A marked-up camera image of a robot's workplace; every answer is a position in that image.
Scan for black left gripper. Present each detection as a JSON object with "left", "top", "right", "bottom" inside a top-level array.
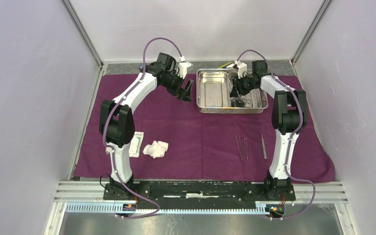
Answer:
[{"left": 161, "top": 70, "right": 193, "bottom": 103}]

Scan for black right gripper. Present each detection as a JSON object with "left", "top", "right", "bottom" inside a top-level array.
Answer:
[{"left": 230, "top": 73, "right": 257, "bottom": 97}]

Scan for metal mesh instrument tray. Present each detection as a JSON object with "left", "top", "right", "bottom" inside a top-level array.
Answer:
[{"left": 196, "top": 69, "right": 268, "bottom": 114}]

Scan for white gauze wad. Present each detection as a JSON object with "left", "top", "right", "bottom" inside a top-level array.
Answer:
[{"left": 142, "top": 141, "right": 169, "bottom": 159}]

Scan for steel needle holder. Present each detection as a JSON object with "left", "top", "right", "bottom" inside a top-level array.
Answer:
[{"left": 235, "top": 135, "right": 242, "bottom": 161}]

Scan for thin curved steel tweezers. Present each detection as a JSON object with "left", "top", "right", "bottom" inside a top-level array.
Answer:
[{"left": 243, "top": 137, "right": 249, "bottom": 159}]

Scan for steel forceps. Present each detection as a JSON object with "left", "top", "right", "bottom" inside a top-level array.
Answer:
[{"left": 261, "top": 134, "right": 267, "bottom": 160}]

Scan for suture packet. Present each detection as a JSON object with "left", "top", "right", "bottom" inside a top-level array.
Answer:
[{"left": 129, "top": 132, "right": 144, "bottom": 158}]

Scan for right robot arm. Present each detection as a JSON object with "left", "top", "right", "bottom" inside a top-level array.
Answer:
[{"left": 229, "top": 61, "right": 306, "bottom": 200}]

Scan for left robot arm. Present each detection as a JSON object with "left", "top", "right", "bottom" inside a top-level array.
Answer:
[{"left": 99, "top": 53, "right": 193, "bottom": 200}]

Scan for steel surgical scissors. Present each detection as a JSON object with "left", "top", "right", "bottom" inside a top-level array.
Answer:
[{"left": 235, "top": 97, "right": 251, "bottom": 107}]

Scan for steel right inner pan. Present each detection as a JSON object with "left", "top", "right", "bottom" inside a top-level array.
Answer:
[{"left": 229, "top": 72, "right": 263, "bottom": 108}]

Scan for steel pan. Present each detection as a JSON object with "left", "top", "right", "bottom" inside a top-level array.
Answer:
[
  {"left": 197, "top": 70, "right": 230, "bottom": 109},
  {"left": 229, "top": 72, "right": 263, "bottom": 108}
]

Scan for steel left inner pan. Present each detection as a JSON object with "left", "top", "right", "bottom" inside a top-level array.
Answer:
[{"left": 197, "top": 70, "right": 230, "bottom": 109}]

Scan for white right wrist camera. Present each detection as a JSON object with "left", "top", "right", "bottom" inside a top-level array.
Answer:
[{"left": 233, "top": 60, "right": 247, "bottom": 78}]

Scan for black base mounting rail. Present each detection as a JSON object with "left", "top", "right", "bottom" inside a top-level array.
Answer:
[{"left": 103, "top": 181, "right": 296, "bottom": 210}]

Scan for aluminium corner frame rail right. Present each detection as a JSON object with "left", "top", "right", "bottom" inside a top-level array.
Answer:
[{"left": 290, "top": 0, "right": 333, "bottom": 65}]

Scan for aluminium corner frame rail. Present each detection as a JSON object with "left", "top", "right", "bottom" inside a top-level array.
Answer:
[
  {"left": 60, "top": 0, "right": 104, "bottom": 67},
  {"left": 290, "top": 0, "right": 333, "bottom": 65}
]

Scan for aluminium corner frame rail left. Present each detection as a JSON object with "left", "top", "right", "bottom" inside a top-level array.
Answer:
[{"left": 60, "top": 0, "right": 104, "bottom": 67}]

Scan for aluminium front frame rail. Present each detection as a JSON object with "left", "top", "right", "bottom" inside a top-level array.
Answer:
[{"left": 54, "top": 181, "right": 348, "bottom": 215}]

